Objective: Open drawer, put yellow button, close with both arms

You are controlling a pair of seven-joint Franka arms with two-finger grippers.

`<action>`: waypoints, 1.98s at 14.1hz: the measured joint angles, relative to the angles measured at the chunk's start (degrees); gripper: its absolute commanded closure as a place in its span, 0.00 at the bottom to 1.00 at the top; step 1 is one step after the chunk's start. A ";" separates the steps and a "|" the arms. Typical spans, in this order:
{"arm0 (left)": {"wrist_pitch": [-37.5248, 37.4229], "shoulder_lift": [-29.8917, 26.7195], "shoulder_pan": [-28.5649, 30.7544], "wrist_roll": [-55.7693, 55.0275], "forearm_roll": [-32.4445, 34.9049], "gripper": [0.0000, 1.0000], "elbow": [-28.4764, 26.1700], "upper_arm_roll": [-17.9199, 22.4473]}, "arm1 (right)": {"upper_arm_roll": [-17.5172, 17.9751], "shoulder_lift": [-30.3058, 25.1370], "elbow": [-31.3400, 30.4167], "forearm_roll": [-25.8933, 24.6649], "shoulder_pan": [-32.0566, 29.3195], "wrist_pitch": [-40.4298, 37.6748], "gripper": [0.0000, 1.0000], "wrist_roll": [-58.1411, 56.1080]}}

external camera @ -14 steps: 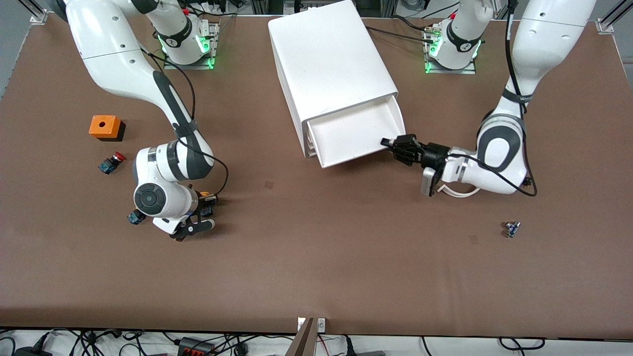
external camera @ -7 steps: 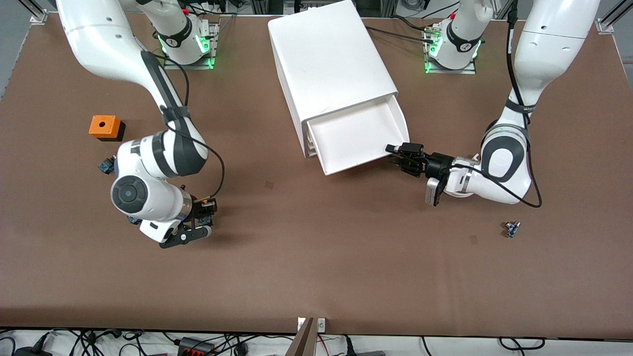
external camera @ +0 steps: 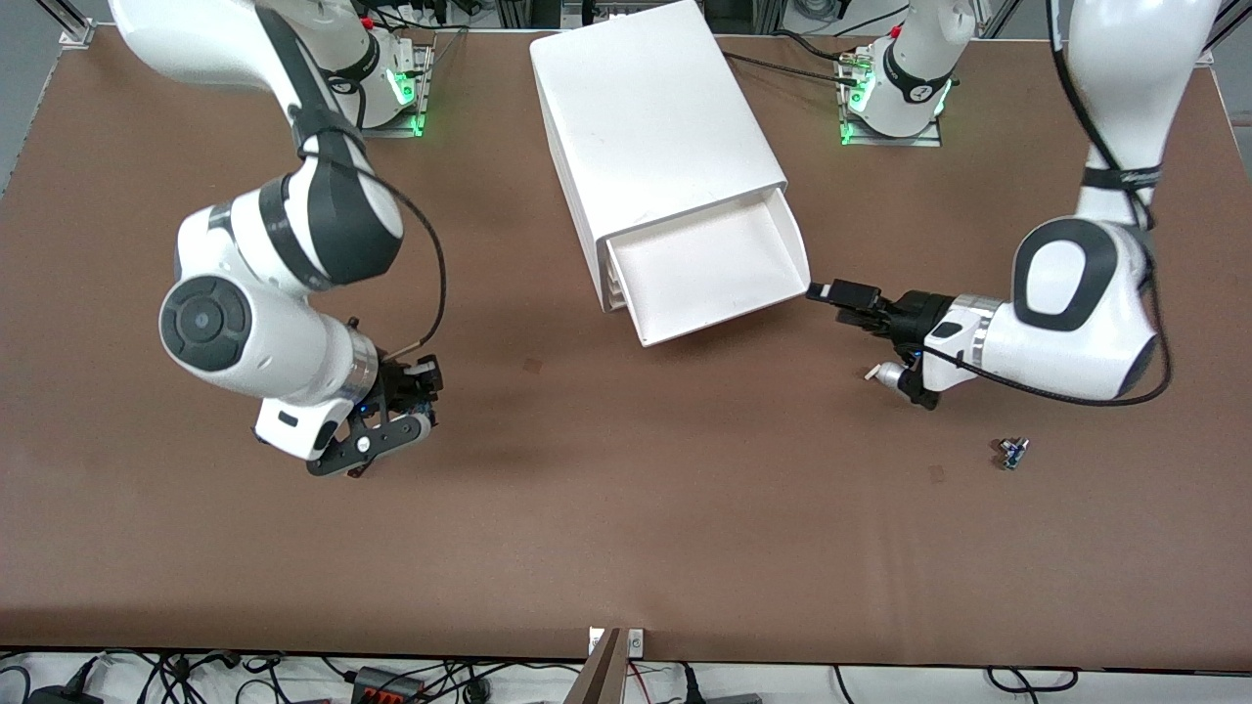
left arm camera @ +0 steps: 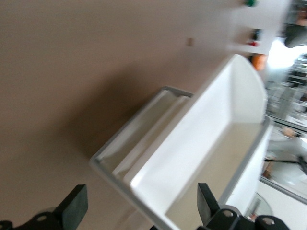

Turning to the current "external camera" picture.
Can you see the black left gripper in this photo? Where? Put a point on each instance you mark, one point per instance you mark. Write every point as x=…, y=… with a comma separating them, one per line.
x=917, y=313

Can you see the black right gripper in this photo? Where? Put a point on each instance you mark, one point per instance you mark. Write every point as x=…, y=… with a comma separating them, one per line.
x=394, y=385

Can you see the yellow push button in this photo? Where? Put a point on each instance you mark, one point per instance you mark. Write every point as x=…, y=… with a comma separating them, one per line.
x=422, y=402

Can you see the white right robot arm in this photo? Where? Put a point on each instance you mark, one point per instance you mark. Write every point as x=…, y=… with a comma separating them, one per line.
x=293, y=225

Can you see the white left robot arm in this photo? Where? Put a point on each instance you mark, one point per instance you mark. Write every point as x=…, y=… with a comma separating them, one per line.
x=1076, y=323

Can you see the white drawer cabinet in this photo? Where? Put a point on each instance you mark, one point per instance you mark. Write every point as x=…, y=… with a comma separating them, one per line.
x=636, y=117

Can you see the small metal tee fitting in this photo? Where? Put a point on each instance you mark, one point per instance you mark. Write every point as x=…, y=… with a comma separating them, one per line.
x=1013, y=454

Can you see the black power strip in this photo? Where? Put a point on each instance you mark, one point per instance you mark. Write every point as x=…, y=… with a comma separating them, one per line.
x=386, y=689

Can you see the black power adapter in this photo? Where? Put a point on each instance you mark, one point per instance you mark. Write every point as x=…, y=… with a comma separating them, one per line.
x=64, y=696

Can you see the grey camera mount beam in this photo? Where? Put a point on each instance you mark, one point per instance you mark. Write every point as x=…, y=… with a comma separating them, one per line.
x=597, y=680

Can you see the aluminium corner bracket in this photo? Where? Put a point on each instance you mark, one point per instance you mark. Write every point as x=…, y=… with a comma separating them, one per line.
x=78, y=34

